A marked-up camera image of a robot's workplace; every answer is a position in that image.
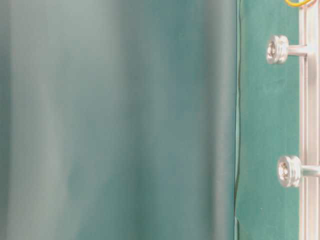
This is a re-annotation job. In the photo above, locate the orange rubber belt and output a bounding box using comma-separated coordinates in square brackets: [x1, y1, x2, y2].
[284, 0, 316, 8]

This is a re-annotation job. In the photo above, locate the upper aluminium pulley shaft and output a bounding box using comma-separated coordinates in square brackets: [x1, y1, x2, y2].
[266, 35, 309, 64]

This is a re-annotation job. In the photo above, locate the aluminium pulley shaft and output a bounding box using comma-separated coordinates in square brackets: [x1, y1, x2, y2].
[266, 35, 309, 64]
[277, 155, 320, 188]

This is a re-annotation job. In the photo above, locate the lower aluminium pulley shaft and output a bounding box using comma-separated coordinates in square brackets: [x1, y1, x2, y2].
[277, 155, 320, 188]

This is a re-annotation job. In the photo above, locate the green table cloth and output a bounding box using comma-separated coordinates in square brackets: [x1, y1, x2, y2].
[0, 0, 299, 240]

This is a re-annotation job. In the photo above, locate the aluminium extrusion rail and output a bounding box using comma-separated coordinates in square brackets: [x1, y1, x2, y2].
[299, 0, 320, 240]

